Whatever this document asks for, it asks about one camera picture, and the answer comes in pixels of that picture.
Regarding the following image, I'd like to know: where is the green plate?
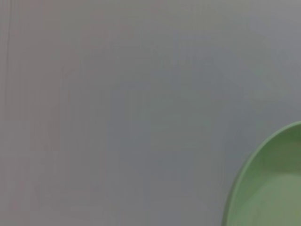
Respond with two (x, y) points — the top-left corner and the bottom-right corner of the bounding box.
(221, 120), (301, 226)

